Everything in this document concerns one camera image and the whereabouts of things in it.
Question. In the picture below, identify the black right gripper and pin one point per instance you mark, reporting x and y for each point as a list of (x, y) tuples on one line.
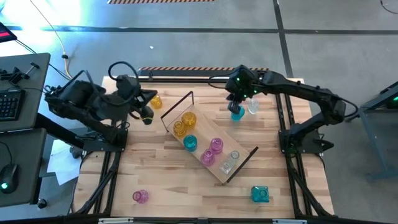
[(244, 82)]

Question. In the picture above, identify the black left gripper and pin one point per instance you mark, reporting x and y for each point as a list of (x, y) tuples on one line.
[(127, 109)]

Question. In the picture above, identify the small yellow glass bottle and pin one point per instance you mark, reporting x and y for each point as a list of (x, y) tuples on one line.
[(156, 101)]

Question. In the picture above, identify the small teal glass vase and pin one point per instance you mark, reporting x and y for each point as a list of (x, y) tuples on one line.
[(237, 116)]

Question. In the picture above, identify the small clear glass vase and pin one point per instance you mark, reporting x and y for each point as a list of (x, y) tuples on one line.
[(253, 105)]

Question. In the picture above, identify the tall yellow ribbed glass vase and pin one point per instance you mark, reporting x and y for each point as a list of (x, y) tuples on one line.
[(179, 128)]

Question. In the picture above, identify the squat yellow glass vase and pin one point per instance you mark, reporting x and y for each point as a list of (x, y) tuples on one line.
[(188, 119)]

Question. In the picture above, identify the pink ribbed glass vase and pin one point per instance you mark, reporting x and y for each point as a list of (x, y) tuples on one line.
[(216, 145)]

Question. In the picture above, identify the round clear ribbed glass vase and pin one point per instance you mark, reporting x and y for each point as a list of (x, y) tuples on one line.
[(234, 154)]

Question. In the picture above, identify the tall teal glass bottle vase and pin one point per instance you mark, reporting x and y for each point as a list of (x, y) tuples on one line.
[(190, 143)]

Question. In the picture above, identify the tall pink glass vase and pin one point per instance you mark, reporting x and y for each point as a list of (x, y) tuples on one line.
[(207, 157)]

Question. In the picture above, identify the square clear diamond-cut vase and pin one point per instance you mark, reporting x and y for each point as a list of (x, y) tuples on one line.
[(226, 168)]

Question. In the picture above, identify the square teal glass vase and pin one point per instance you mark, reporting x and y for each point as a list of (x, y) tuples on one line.
[(260, 194)]

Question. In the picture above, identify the pink scalloped glass vase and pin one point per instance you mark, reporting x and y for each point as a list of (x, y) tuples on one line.
[(140, 196)]

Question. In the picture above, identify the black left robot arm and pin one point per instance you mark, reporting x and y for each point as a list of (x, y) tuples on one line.
[(81, 99)]

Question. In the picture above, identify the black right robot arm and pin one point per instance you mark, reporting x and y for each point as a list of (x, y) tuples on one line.
[(298, 88)]

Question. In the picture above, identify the wooden shelf with black legs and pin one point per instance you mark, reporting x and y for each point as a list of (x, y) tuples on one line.
[(214, 130)]

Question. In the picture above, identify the black table clamp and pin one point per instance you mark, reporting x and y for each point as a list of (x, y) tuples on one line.
[(150, 75)]

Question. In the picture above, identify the black hazard-striped floor mat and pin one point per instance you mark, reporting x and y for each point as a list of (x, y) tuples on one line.
[(186, 72)]

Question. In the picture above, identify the black support beam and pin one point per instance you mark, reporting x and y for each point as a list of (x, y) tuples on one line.
[(56, 130)]

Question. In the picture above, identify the white paper sheet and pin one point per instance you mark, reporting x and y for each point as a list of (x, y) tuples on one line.
[(62, 161)]

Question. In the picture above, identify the grey desk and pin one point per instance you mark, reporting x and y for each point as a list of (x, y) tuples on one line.
[(28, 93), (28, 161)]

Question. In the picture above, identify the black keyboard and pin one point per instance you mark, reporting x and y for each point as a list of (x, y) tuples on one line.
[(11, 105)]

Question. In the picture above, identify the black round knob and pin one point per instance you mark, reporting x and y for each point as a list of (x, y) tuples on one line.
[(42, 203)]

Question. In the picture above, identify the black computer mouse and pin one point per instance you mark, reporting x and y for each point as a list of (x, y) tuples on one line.
[(8, 177)]

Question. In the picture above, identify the black device with red screen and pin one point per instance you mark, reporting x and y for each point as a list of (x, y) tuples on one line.
[(6, 32)]

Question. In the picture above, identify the white bracket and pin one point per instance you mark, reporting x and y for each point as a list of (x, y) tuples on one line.
[(115, 221), (289, 221)]

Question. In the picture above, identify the black desk clamp mount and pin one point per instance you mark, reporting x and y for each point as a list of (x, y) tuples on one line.
[(15, 76)]

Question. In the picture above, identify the grey desk leg frame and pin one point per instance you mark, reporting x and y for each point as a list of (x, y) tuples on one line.
[(381, 176)]

